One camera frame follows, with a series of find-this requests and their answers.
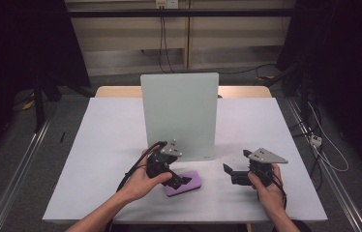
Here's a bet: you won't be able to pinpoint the black horizontal bar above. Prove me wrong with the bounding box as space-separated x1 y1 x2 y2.
67 8 297 18

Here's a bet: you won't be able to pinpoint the white wall outlet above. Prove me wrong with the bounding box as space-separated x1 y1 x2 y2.
155 0 179 10

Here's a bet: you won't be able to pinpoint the white power strip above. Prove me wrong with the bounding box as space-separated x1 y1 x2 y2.
309 134 324 149

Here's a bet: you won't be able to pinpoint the white cable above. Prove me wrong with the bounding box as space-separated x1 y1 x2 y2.
308 101 350 173

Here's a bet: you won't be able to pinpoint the aluminium floor rail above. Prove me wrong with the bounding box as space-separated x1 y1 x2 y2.
285 96 362 232
0 119 53 232

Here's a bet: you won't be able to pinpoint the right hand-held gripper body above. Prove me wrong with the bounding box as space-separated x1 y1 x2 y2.
246 147 289 189

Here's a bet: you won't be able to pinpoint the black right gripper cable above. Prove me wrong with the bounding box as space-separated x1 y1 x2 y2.
270 173 288 211

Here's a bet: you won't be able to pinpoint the purple board eraser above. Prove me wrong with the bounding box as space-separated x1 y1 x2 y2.
164 169 202 198

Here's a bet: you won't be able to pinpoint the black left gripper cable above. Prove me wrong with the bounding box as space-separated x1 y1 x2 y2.
115 140 167 193

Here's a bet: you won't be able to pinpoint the white table mat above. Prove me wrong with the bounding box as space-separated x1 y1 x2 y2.
42 97 328 224

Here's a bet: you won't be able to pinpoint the person's left hand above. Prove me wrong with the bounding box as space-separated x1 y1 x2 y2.
117 145 173 203

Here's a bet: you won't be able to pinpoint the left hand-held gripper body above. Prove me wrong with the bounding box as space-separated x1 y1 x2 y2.
145 138 184 180

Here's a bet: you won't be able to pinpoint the frosted glass whiteboard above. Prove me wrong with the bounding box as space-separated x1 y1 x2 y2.
139 72 220 162

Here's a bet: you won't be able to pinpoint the person's right hand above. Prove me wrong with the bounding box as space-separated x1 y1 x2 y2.
247 163 287 220

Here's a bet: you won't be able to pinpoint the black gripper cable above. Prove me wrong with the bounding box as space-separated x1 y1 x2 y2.
115 140 167 193
270 173 288 211

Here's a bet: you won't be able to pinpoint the black hanging cables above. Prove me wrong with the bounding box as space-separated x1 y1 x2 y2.
158 15 175 74

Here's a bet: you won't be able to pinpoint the wooden table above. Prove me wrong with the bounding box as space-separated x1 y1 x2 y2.
95 85 273 99

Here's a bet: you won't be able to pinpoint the black curtain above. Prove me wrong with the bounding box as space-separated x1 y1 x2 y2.
275 0 362 177
0 0 92 173

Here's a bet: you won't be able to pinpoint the black metal stand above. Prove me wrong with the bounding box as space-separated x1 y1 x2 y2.
32 73 63 133

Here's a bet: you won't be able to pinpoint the black floor cable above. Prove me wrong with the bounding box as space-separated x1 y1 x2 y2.
173 62 278 75

